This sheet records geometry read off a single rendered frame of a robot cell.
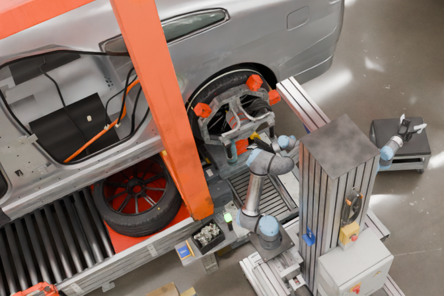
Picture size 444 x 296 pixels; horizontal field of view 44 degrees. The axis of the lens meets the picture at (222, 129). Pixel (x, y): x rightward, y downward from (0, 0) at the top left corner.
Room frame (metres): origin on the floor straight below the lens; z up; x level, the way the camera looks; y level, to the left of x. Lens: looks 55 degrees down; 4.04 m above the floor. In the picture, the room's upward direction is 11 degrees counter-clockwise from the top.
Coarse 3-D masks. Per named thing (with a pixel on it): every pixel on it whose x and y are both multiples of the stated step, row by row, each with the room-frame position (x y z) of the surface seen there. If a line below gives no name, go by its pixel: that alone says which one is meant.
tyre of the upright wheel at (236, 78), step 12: (216, 72) 2.48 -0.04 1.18; (240, 72) 2.47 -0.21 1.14; (252, 72) 2.50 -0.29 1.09; (204, 84) 2.43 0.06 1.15; (216, 84) 2.38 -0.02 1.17; (228, 84) 2.37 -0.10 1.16; (240, 84) 2.40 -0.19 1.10; (264, 84) 2.45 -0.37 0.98; (192, 96) 2.40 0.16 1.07; (204, 96) 2.33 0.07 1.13; (192, 108) 2.32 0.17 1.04; (192, 120) 2.29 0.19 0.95; (192, 132) 2.29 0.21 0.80
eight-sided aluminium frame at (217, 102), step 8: (240, 88) 2.35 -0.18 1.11; (248, 88) 2.35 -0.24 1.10; (216, 96) 2.32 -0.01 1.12; (224, 96) 2.32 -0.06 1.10; (232, 96) 2.29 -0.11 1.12; (264, 96) 2.36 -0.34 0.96; (216, 104) 2.26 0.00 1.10; (264, 112) 2.37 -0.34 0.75; (200, 120) 2.25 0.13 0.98; (208, 120) 2.23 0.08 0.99; (200, 128) 2.25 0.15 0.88; (256, 128) 2.34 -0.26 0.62; (208, 136) 2.22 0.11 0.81; (216, 136) 2.29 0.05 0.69; (216, 144) 2.24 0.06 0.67
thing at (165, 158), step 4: (160, 152) 2.26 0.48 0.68; (164, 156) 2.22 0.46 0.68; (164, 160) 2.18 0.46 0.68; (168, 160) 2.17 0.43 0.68; (168, 164) 2.14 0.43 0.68; (168, 168) 2.10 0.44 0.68; (172, 172) 2.06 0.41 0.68; (172, 176) 2.03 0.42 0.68; (176, 180) 1.99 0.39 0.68; (176, 184) 1.96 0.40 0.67; (180, 192) 1.90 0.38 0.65
